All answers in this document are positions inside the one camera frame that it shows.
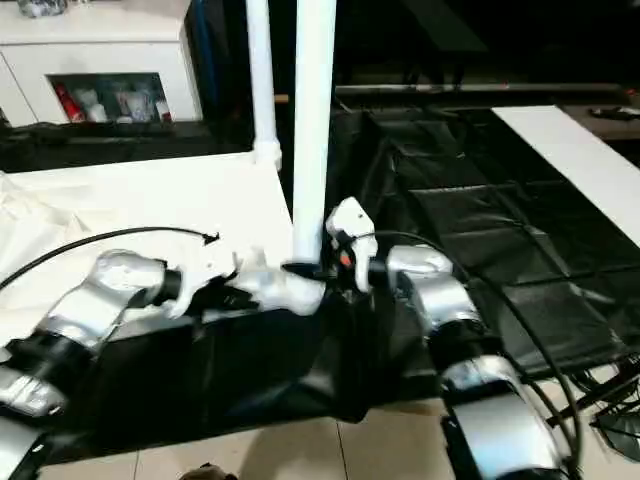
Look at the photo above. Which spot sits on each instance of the white plastic table top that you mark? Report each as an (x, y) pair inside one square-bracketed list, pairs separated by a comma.
[(150, 200)]

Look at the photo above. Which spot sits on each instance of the white plastic table leg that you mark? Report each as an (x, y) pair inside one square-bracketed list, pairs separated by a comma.
[(262, 75), (315, 125)]

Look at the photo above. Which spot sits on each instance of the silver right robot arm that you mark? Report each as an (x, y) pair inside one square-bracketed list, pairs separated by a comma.
[(440, 295)]

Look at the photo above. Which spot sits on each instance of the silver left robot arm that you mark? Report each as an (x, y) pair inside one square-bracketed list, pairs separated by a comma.
[(100, 300)]

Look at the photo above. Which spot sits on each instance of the black table mat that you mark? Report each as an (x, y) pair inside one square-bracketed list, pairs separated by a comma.
[(450, 225)]

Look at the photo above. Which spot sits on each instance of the dark robot foot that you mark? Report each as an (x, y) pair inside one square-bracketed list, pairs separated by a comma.
[(210, 472)]

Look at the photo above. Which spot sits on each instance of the white flat board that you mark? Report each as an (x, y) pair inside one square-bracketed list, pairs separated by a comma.
[(575, 150)]

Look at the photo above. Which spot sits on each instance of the white glass-door cabinet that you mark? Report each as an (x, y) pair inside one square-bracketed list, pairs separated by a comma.
[(100, 50)]

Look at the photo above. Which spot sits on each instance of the black stand leg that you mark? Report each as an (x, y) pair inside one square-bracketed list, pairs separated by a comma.
[(595, 400)]

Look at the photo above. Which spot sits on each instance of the small black flat device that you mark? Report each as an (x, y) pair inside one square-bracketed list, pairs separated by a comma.
[(612, 113)]

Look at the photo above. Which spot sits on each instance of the clear glass ornament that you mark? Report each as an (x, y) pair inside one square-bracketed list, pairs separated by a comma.
[(42, 6)]

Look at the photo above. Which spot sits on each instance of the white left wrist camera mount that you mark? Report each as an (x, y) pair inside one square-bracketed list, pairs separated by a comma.
[(200, 270)]

